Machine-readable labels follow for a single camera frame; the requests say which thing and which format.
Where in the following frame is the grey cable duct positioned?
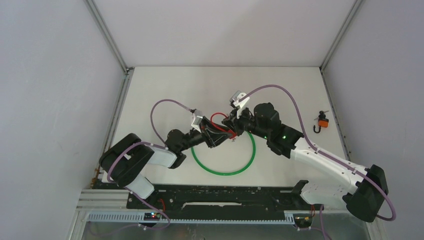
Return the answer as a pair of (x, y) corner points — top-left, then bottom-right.
(86, 211), (295, 225)

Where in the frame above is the aluminium front frame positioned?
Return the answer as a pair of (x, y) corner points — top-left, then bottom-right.
(68, 185), (370, 240)

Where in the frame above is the right aluminium corner post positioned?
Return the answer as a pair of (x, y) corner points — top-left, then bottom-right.
(319, 0), (365, 73)

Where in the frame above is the orange padlock with keys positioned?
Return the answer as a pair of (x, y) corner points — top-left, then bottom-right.
(313, 110), (329, 134)

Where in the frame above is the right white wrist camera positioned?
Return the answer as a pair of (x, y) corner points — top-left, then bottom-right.
(229, 90), (250, 119)

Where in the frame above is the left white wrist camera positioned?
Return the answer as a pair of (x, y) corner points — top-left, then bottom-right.
(190, 109), (204, 133)

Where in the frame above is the red cable lock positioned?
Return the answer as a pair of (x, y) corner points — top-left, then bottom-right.
(210, 112), (238, 138)

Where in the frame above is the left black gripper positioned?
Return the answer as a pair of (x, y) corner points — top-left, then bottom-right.
(178, 116), (232, 152)

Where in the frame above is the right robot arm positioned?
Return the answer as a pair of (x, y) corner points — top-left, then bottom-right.
(222, 103), (389, 223)

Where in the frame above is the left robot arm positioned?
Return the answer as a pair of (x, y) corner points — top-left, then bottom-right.
(98, 117), (236, 208)

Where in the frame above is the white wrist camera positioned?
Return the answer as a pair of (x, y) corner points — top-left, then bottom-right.
(229, 90), (250, 119)
(190, 109), (204, 133)

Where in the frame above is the aluminium corner post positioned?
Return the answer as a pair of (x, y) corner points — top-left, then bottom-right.
(319, 0), (365, 73)
(84, 0), (129, 74)

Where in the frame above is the green cable lock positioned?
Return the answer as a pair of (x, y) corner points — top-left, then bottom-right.
(190, 133), (257, 176)

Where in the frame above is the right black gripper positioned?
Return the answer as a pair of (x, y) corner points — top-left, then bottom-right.
(222, 104), (270, 140)

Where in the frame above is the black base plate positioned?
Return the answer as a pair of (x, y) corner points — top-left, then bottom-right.
(126, 184), (320, 220)

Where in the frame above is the left aluminium corner post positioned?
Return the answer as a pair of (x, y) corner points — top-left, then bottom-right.
(84, 0), (129, 74)

